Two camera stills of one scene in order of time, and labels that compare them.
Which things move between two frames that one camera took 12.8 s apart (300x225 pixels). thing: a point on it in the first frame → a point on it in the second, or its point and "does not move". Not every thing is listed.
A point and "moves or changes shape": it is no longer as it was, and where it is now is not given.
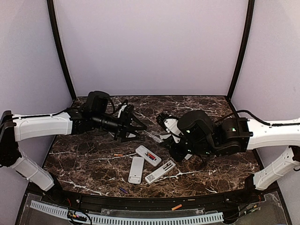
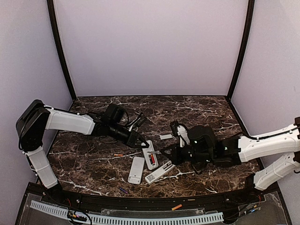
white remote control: x=150 y=177 does not move
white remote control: x=148 y=155 moves or changes shape
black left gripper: x=124 y=125 → x=133 y=138
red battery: x=150 y=156 moves or changes shape
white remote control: x=136 y=172 does not move
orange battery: x=177 y=206 does not move
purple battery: x=123 y=190 does not move
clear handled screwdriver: x=154 y=137 → x=157 y=152
